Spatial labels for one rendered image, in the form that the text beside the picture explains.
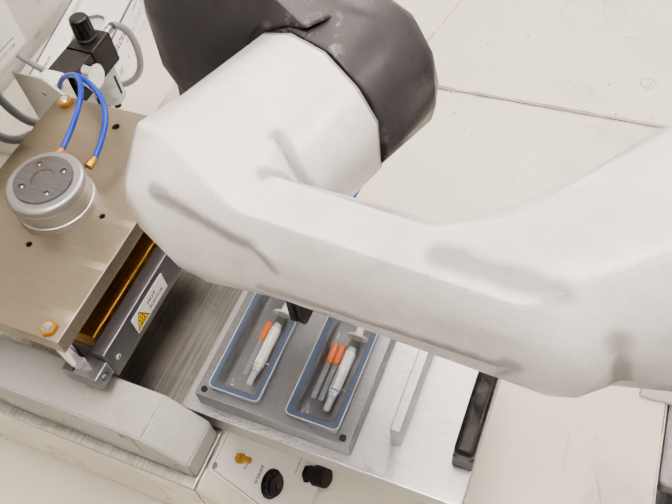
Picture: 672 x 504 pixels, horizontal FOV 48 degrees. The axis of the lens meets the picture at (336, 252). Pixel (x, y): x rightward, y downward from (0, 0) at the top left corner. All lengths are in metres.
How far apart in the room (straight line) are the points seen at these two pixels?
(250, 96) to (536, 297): 0.17
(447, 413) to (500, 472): 0.23
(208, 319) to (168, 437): 0.17
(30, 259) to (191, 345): 0.21
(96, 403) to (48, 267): 0.14
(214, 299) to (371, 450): 0.28
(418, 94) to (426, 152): 0.84
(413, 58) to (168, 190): 0.14
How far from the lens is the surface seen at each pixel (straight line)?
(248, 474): 0.86
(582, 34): 1.46
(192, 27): 0.43
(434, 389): 0.77
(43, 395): 0.82
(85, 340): 0.78
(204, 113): 0.36
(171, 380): 0.86
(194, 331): 0.88
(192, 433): 0.78
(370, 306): 0.31
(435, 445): 0.75
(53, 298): 0.73
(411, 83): 0.40
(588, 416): 1.02
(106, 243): 0.75
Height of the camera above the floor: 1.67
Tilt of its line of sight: 55 degrees down
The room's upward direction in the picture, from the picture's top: 10 degrees counter-clockwise
